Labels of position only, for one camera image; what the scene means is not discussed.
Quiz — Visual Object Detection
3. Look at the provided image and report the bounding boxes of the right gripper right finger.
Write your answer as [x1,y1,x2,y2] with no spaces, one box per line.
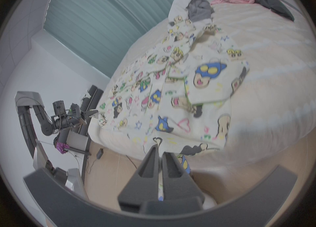
[162,152,206,204]

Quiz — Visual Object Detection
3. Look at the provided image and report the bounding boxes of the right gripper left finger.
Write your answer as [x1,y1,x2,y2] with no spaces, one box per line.
[118,145,160,212]

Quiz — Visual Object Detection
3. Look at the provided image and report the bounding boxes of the white printed pyjama top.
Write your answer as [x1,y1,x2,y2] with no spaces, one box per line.
[88,15,250,200]

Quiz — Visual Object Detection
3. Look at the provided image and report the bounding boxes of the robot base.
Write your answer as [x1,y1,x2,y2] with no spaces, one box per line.
[32,145,87,199]

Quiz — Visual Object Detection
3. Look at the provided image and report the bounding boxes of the bed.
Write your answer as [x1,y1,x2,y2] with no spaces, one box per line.
[88,0,316,179]

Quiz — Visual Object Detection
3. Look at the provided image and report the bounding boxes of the dark grey ribbed panels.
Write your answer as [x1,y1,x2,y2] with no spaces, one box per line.
[80,85,104,135]

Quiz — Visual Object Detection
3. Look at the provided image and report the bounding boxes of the grey small table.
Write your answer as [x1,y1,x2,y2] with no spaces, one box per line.
[59,130,92,186]

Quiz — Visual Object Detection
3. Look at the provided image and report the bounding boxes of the purple plastic bag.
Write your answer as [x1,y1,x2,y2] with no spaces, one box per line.
[55,142,70,154]

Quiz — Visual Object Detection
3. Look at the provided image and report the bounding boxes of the blue-green curtain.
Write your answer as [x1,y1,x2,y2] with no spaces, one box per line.
[43,0,232,78]

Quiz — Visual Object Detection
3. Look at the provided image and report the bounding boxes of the grey and white garment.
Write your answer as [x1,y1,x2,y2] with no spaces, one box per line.
[168,0,215,24]

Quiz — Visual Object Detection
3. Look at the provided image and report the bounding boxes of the black garment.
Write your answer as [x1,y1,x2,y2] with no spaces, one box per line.
[254,0,295,22]

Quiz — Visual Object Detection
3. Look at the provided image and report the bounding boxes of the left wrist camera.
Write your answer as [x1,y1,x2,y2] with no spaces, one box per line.
[70,103,82,117]

